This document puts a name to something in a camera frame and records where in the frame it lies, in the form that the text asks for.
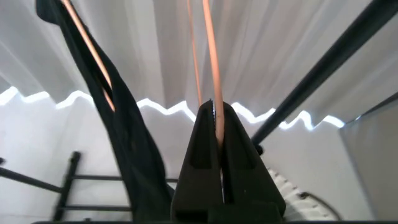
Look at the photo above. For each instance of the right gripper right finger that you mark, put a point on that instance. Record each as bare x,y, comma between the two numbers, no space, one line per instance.
252,186

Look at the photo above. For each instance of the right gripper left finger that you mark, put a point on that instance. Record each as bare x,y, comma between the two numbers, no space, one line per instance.
196,180

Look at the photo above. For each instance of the black garment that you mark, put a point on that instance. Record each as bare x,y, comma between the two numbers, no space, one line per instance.
133,149

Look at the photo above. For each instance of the white laundry basket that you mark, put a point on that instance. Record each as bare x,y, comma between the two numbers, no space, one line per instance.
298,202

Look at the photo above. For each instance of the black clothes rack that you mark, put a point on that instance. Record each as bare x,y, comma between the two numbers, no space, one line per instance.
326,65

